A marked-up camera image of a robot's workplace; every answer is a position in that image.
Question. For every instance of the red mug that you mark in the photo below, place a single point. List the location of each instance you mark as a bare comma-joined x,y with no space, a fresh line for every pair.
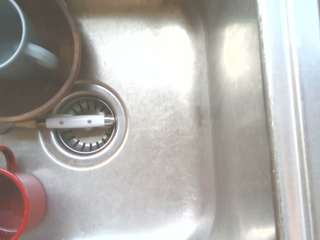
30,195

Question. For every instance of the grey ceramic mug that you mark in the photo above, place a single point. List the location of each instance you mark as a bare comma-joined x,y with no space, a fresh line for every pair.
24,30

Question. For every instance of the brown wooden bowl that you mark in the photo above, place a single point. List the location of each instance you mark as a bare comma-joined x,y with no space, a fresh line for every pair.
50,85

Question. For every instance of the metal sink drain strainer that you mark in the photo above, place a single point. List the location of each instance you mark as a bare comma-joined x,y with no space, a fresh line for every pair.
118,105

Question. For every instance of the stainless steel double sink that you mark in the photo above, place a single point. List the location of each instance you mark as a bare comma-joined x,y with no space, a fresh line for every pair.
162,125

